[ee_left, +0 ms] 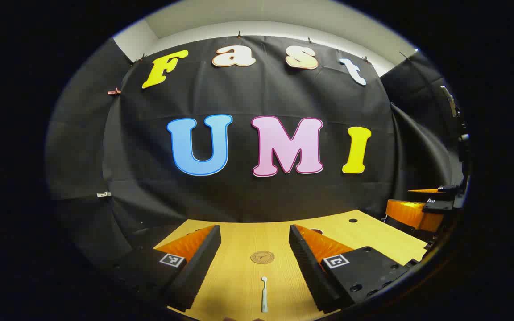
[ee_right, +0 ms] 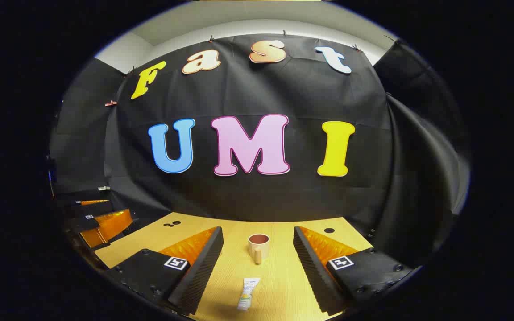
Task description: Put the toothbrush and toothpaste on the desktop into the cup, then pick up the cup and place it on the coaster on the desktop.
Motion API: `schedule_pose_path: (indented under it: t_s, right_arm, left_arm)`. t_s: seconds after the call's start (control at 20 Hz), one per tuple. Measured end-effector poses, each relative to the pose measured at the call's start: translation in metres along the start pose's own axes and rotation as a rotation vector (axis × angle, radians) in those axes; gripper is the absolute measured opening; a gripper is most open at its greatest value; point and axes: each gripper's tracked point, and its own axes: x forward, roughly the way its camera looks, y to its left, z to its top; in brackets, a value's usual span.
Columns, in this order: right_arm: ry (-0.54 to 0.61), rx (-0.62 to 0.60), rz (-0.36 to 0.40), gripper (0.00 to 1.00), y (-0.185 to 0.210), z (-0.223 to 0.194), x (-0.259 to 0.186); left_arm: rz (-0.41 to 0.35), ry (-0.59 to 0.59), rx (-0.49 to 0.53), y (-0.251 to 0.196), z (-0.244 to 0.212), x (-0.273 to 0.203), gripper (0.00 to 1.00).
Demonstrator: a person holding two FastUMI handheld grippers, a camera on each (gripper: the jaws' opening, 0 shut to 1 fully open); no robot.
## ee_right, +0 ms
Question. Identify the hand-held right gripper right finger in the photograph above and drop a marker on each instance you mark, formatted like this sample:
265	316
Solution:
312	272

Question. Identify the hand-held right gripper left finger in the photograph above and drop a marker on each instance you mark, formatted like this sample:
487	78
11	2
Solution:
199	272

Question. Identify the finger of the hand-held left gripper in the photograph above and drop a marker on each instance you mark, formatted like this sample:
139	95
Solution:
92	203
109	225

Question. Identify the white toothpaste tube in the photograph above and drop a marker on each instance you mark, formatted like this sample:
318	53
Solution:
248	294

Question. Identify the beige cup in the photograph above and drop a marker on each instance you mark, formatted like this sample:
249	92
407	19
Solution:
257	249

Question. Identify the wooden desktop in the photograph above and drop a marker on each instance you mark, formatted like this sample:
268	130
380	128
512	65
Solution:
275	285

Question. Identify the black backdrop cloth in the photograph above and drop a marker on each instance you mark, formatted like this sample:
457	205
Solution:
239	98

